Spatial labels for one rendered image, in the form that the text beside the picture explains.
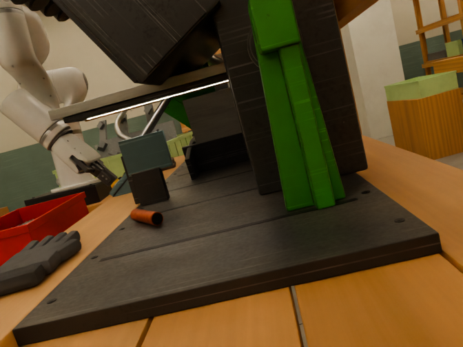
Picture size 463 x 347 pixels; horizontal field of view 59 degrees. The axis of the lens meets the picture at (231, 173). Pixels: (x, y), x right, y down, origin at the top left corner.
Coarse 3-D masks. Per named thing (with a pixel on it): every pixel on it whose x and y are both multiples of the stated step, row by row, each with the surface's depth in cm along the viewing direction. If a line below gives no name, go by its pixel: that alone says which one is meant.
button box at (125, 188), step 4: (124, 176) 106; (120, 180) 106; (124, 180) 106; (116, 184) 106; (120, 184) 106; (124, 184) 106; (128, 184) 106; (112, 188) 107; (116, 188) 106; (120, 188) 106; (124, 188) 106; (128, 188) 106; (112, 192) 107; (116, 192) 107; (120, 192) 106; (124, 192) 106; (128, 192) 106
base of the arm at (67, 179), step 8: (80, 136) 146; (56, 160) 143; (56, 168) 144; (64, 168) 143; (64, 176) 143; (72, 176) 143; (80, 176) 144; (88, 176) 147; (64, 184) 144; (72, 184) 143; (80, 184) 141; (88, 184) 142
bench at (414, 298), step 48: (384, 144) 91; (384, 192) 58; (432, 192) 53; (288, 288) 38; (336, 288) 36; (384, 288) 34; (432, 288) 32; (96, 336) 39; (144, 336) 37; (192, 336) 34; (240, 336) 32; (288, 336) 31; (336, 336) 29; (384, 336) 28; (432, 336) 27
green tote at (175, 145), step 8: (184, 136) 210; (192, 136) 224; (168, 144) 189; (176, 144) 199; (184, 144) 209; (176, 152) 197; (104, 160) 193; (112, 160) 193; (120, 160) 192; (112, 168) 193; (120, 168) 193; (56, 176) 201; (120, 176) 194
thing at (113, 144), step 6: (102, 120) 229; (96, 126) 227; (102, 126) 226; (102, 132) 227; (102, 138) 227; (114, 138) 223; (108, 144) 224; (114, 144) 223; (108, 150) 224; (120, 150) 220; (102, 156) 225
